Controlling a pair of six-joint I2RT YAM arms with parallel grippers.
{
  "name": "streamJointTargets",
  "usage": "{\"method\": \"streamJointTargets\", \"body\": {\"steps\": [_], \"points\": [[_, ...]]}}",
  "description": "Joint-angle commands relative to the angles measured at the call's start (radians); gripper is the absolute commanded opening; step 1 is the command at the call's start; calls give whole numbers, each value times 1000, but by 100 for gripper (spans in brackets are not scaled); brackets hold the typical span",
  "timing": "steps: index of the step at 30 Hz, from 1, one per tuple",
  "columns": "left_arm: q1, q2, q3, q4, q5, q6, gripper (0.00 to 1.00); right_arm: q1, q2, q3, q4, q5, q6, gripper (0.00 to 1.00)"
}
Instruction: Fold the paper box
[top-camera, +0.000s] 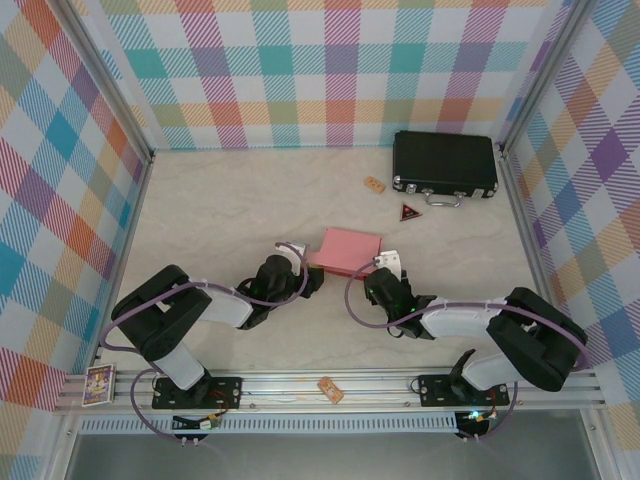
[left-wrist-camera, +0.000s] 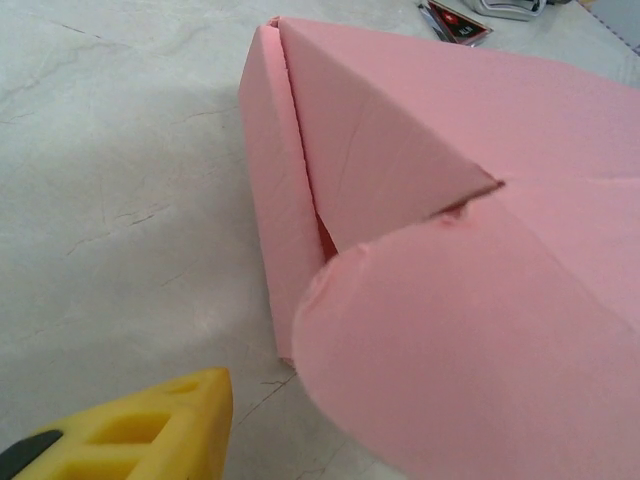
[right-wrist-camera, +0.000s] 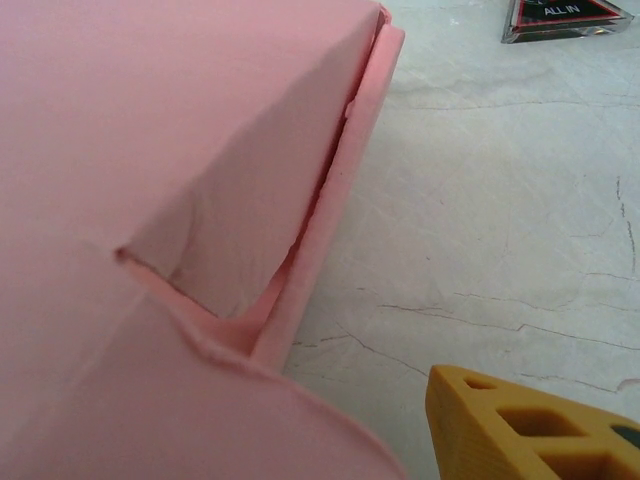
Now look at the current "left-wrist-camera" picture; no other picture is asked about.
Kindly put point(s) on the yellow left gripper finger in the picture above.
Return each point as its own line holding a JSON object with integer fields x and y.
{"x": 200, "y": 440}

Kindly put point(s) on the pink paper box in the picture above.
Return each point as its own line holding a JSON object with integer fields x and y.
{"x": 450, "y": 250}

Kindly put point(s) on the red black triangular badge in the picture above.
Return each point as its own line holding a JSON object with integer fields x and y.
{"x": 457, "y": 25}

